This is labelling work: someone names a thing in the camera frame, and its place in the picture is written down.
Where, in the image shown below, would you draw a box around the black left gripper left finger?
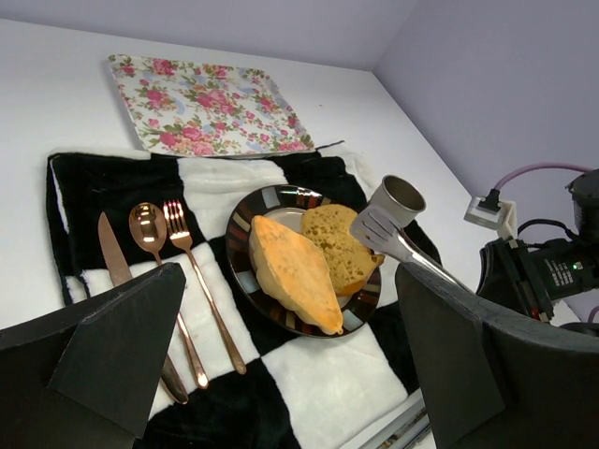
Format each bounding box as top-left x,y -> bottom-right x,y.
1,263 -> 185,448

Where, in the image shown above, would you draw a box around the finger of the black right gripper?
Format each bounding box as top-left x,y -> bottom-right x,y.
476,239 -> 533,313

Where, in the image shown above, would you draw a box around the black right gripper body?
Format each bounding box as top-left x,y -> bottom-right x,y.
503,239 -> 598,323

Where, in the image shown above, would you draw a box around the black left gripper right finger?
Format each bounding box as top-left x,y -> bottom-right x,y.
396,263 -> 598,448

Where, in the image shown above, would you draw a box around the silver metal tongs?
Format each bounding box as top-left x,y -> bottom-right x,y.
350,205 -> 474,294

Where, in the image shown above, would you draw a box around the brown crusted bread slice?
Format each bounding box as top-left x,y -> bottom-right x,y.
300,204 -> 385,297

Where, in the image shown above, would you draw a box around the light yellow bread slice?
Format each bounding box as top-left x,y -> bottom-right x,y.
249,215 -> 343,335

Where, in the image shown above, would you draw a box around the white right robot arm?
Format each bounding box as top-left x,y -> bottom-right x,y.
396,171 -> 598,448

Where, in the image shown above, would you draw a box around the copper knife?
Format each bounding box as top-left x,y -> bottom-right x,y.
97,211 -> 188,404

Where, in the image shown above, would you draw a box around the white mug with metal interior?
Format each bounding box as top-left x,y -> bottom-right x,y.
369,175 -> 427,228

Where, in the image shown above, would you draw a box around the black white checkered cloth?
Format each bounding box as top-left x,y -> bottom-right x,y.
46,142 -> 418,448

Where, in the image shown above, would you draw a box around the copper spoon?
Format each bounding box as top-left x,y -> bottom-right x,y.
128,202 -> 209,389

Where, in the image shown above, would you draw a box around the copper fork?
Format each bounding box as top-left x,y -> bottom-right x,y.
163,200 -> 247,375

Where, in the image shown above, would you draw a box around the round plate with patterned rim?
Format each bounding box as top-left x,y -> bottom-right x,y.
225,184 -> 381,339

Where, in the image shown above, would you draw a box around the floral rectangular tray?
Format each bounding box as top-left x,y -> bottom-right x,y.
109,54 -> 315,157

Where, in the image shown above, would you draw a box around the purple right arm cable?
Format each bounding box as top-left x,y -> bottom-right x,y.
495,161 -> 599,324

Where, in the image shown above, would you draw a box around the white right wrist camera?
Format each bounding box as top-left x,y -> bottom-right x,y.
463,188 -> 518,239

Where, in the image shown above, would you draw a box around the aluminium rail frame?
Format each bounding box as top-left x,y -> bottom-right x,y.
361,401 -> 431,449

